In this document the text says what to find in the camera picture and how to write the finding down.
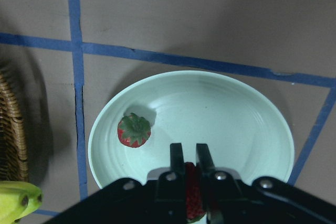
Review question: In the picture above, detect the brown wicker basket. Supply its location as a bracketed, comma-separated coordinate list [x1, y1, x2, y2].
[1, 71, 29, 182]

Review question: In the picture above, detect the yellow banana bunch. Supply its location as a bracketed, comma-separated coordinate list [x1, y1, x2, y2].
[1, 181, 43, 223]

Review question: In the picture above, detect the red strawberry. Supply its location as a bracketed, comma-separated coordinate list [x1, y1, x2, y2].
[185, 162, 205, 223]
[117, 113, 151, 148]

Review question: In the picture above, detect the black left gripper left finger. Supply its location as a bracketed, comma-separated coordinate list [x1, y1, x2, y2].
[154, 143, 186, 223]

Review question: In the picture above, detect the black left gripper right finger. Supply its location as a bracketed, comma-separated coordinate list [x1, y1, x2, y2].
[196, 144, 238, 223]

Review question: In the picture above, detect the light green plate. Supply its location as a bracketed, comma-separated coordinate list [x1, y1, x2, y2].
[88, 70, 295, 188]

